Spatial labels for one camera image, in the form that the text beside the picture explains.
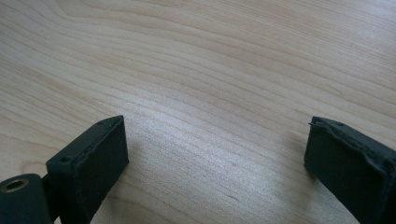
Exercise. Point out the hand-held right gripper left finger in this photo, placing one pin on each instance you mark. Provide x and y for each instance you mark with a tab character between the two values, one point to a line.
90	168

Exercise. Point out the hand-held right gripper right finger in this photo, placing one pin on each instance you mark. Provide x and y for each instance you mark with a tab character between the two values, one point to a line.
355	174

